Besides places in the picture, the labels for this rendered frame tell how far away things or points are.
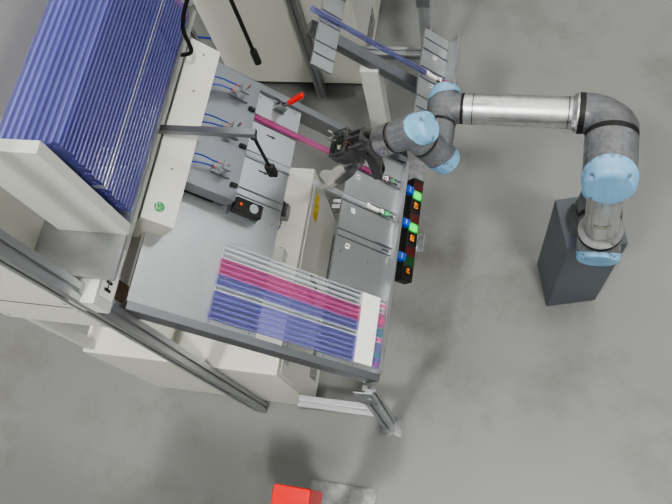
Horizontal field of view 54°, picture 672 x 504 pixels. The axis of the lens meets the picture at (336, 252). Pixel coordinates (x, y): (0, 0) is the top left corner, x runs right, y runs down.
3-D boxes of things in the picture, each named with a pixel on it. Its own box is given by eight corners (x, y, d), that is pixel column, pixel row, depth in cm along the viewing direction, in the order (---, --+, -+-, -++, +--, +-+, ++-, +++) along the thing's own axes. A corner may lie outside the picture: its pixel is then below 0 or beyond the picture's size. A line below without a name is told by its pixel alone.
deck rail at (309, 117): (396, 164, 211) (408, 157, 206) (395, 169, 210) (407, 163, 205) (188, 61, 177) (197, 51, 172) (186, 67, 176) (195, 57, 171)
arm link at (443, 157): (465, 133, 163) (440, 110, 156) (460, 173, 159) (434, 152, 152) (439, 141, 168) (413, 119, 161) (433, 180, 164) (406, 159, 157)
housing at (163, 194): (199, 76, 179) (221, 52, 167) (153, 243, 161) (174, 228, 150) (171, 62, 175) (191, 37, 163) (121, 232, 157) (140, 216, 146)
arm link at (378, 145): (404, 131, 160) (400, 161, 157) (389, 136, 163) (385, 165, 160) (384, 116, 155) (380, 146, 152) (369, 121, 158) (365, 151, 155)
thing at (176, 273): (293, 119, 191) (302, 112, 187) (247, 341, 168) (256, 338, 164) (187, 67, 176) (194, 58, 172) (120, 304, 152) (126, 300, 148)
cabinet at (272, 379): (345, 241, 278) (316, 168, 221) (318, 410, 253) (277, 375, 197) (201, 230, 292) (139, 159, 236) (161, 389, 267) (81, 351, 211)
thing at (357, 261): (397, 165, 207) (404, 162, 205) (368, 374, 184) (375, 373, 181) (348, 141, 198) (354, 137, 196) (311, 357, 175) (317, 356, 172)
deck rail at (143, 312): (366, 376, 186) (380, 374, 181) (365, 383, 186) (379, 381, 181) (119, 304, 152) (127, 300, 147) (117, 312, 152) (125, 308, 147)
